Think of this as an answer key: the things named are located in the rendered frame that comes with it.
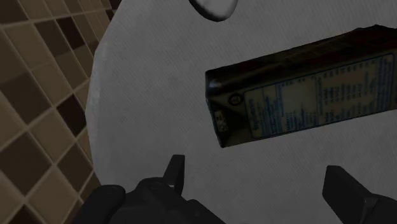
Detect dark carton with pale label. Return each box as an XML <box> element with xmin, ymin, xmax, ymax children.
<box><xmin>204</xmin><ymin>24</ymin><xmax>397</xmax><ymax>148</ymax></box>

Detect white toilet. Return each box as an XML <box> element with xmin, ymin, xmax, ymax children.
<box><xmin>85</xmin><ymin>0</ymin><xmax>397</xmax><ymax>224</ymax></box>

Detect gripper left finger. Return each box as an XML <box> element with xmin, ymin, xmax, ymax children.
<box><xmin>73</xmin><ymin>154</ymin><xmax>199</xmax><ymax>224</ymax></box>

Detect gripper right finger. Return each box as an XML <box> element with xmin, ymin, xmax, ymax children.
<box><xmin>321</xmin><ymin>165</ymin><xmax>397</xmax><ymax>224</ymax></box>

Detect white rounded knob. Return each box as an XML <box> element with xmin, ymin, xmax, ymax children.
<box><xmin>188</xmin><ymin>0</ymin><xmax>239</xmax><ymax>22</ymax></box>

